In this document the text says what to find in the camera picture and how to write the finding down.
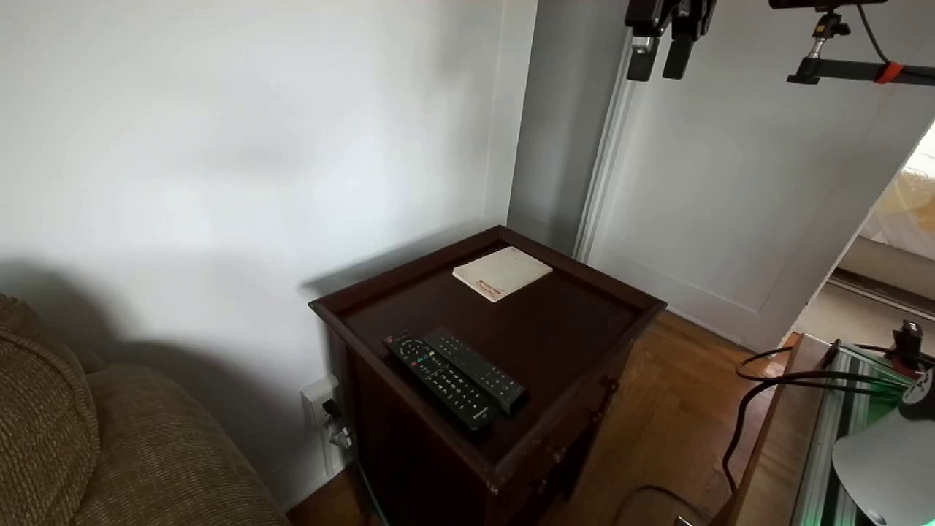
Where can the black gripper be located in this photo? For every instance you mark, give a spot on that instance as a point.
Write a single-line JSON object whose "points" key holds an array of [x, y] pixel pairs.
{"points": [[650, 18]]}

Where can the white book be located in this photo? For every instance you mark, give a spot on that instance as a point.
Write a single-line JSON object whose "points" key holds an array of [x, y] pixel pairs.
{"points": [[501, 274]]}

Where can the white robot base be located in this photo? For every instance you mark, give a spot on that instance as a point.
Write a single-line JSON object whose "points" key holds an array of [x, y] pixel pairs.
{"points": [[889, 471]]}

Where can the dark wooden side table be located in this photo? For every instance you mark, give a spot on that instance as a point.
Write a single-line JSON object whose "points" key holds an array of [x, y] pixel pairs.
{"points": [[564, 337]]}

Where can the black remote control rear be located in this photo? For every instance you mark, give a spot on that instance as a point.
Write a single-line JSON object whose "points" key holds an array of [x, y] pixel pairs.
{"points": [[501, 387]]}

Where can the black remote control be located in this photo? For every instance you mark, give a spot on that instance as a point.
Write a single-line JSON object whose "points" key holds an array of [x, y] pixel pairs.
{"points": [[446, 384], [501, 387]]}

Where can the black toggle clamp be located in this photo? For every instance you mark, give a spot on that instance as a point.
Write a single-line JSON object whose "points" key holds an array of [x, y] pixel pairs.
{"points": [[906, 346]]}

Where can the black remote control front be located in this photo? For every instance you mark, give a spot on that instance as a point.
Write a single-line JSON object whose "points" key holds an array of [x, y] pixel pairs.
{"points": [[446, 384]]}

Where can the olive brown fabric sofa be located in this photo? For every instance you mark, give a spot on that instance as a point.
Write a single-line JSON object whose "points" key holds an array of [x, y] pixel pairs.
{"points": [[110, 446]]}

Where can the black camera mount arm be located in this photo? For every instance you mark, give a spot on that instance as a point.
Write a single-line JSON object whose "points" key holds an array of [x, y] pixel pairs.
{"points": [[816, 64]]}

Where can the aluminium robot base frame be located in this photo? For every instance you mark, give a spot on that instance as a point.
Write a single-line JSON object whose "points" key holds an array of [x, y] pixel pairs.
{"points": [[864, 389]]}

